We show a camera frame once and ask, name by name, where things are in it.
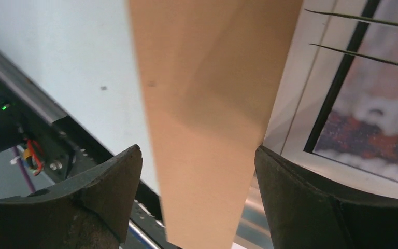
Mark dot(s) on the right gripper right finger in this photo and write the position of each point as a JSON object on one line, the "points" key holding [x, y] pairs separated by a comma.
{"points": [[307, 210]]}

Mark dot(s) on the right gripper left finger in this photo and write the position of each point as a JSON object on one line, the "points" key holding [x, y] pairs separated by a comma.
{"points": [[89, 210]]}

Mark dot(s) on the printed plant photo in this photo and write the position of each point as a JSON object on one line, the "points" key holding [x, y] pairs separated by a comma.
{"points": [[336, 109]]}

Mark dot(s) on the brown cardboard backing board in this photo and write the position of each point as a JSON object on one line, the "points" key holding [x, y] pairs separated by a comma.
{"points": [[209, 71]]}

